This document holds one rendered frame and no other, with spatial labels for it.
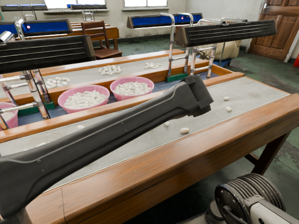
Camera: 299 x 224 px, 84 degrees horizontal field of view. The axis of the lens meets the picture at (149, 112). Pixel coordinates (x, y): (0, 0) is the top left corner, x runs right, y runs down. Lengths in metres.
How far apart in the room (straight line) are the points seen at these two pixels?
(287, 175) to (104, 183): 1.58
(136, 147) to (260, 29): 0.86
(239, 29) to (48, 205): 0.99
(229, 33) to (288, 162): 1.39
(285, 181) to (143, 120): 1.62
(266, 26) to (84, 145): 1.06
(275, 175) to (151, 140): 1.32
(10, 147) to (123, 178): 0.48
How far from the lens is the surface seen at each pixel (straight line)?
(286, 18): 5.01
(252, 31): 1.04
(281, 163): 1.93
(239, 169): 1.68
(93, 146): 0.23
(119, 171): 0.55
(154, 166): 0.55
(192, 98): 0.33
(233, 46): 3.57
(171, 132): 0.71
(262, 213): 0.50
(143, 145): 0.65
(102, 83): 1.11
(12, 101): 1.10
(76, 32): 3.29
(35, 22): 1.14
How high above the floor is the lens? 1.21
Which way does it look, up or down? 35 degrees down
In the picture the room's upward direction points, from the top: straight up
